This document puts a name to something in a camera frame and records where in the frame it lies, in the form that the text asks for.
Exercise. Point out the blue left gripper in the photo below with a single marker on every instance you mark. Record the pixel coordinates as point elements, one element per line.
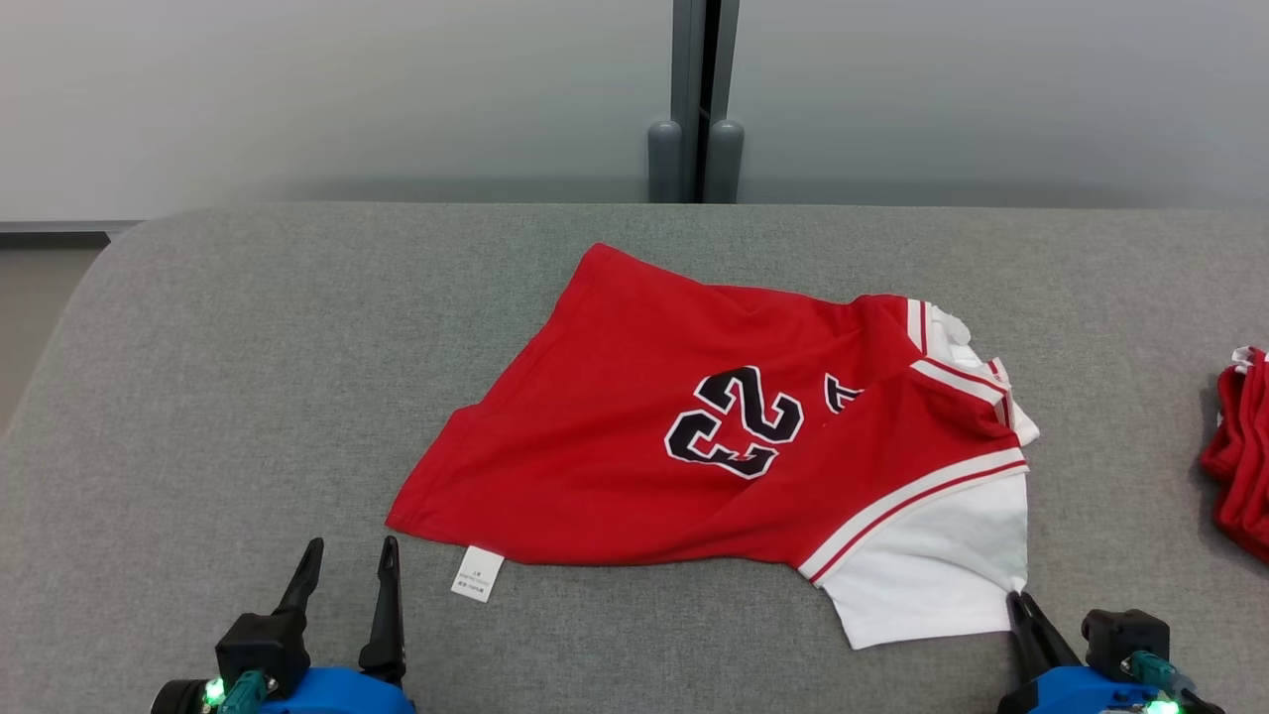
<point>337,694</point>

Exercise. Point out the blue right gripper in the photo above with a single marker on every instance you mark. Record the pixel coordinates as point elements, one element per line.
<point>1071,694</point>

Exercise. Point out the red shorts white waistband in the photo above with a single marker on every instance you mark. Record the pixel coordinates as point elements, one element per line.
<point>1244,456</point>

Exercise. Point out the red jersey number 23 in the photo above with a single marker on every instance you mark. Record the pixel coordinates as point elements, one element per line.
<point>615,426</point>

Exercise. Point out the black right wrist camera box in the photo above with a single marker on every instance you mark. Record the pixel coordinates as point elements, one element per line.
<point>1120,635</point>

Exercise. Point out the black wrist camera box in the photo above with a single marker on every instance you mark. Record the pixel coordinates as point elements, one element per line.
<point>1120,635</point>
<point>260,650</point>

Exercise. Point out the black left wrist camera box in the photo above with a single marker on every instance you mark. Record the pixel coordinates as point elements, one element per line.
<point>260,650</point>

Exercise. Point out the grey partition post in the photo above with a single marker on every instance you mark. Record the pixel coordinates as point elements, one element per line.
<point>727,99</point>
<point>674,99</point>

